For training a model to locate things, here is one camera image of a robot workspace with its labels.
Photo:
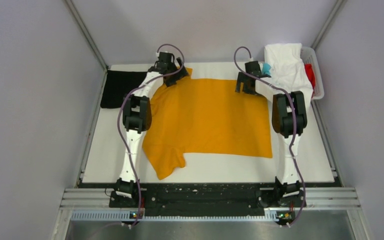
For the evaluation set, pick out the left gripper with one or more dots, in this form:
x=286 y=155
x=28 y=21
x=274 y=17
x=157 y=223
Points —
x=171 y=81

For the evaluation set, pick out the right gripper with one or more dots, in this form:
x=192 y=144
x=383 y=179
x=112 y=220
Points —
x=243 y=78

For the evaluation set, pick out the orange t-shirt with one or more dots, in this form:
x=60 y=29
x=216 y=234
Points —
x=204 y=131

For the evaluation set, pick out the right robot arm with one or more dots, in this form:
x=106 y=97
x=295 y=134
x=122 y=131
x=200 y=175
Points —
x=289 y=119

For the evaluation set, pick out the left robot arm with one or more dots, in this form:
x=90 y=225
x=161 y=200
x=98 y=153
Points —
x=135 y=117

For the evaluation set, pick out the turquoise t-shirt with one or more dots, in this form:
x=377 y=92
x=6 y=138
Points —
x=266 y=70

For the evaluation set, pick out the white t-shirt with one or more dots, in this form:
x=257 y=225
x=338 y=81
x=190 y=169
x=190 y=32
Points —
x=288 y=69

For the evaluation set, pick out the folded black t-shirt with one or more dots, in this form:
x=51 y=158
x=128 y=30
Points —
x=117 y=85

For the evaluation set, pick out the red t-shirt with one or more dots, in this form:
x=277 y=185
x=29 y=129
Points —
x=310 y=75

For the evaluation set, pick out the white laundry basket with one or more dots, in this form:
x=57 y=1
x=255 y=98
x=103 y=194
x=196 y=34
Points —
x=309 y=57

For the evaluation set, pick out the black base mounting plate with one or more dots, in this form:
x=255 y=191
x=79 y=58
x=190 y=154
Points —
x=218 y=209

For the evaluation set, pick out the grey cable duct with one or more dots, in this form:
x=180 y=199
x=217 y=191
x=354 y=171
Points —
x=128 y=216

